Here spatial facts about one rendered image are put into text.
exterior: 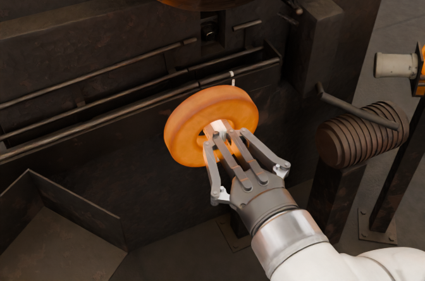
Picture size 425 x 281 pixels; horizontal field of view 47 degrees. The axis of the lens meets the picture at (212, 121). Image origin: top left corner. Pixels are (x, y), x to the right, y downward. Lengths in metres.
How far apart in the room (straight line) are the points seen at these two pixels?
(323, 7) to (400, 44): 1.37
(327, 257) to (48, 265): 0.52
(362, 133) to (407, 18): 1.48
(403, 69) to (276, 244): 0.68
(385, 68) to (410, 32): 1.38
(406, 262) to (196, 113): 0.35
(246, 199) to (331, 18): 0.55
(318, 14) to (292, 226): 0.59
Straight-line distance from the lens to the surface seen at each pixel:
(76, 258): 0.93
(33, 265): 0.95
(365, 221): 1.72
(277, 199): 0.65
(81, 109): 1.05
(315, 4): 1.13
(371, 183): 1.83
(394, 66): 1.19
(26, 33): 0.96
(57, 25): 0.96
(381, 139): 1.27
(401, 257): 0.70
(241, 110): 0.76
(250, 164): 0.70
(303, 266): 0.60
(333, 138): 1.22
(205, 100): 0.72
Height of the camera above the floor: 1.40
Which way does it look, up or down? 46 degrees down
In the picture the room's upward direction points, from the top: straight up
